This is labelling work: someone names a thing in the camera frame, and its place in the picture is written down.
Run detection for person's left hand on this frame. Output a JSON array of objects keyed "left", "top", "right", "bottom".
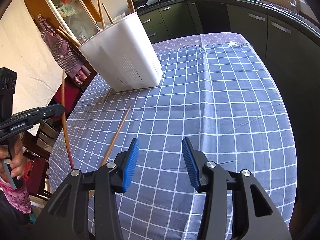
[{"left": 0, "top": 135, "right": 26, "bottom": 182}]

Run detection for white plastic utensil holder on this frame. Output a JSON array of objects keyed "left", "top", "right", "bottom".
[{"left": 79, "top": 12, "right": 163, "bottom": 92}]

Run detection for black wok with lid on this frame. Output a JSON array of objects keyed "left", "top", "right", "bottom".
[{"left": 132, "top": 0, "right": 148, "bottom": 9}]

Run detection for pink sleeve left forearm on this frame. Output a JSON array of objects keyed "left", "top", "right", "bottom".
[{"left": 0, "top": 178, "right": 31, "bottom": 215}]

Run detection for gas stove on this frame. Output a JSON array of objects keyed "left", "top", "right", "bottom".
[{"left": 135, "top": 0, "right": 177, "bottom": 12}]

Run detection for blue checkered tablecloth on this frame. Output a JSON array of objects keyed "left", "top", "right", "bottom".
[{"left": 48, "top": 31, "right": 298, "bottom": 240}]

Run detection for dark red chopstick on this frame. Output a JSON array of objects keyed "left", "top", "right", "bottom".
[{"left": 61, "top": 69, "right": 75, "bottom": 171}]

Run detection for glass sliding door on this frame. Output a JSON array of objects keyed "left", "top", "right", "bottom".
[{"left": 45, "top": 0, "right": 100, "bottom": 43}]

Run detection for white hanging sheet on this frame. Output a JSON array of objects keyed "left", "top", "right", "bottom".
[{"left": 0, "top": 0, "right": 63, "bottom": 113}]

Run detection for green lower cabinets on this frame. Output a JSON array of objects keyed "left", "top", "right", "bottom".
[{"left": 138, "top": 0, "right": 319, "bottom": 156}]

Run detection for red wooden chair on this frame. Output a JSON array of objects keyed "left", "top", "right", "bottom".
[{"left": 22, "top": 77, "right": 81, "bottom": 201}]

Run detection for purple checkered apron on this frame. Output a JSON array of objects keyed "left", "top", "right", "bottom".
[{"left": 38, "top": 15, "right": 91, "bottom": 86}]

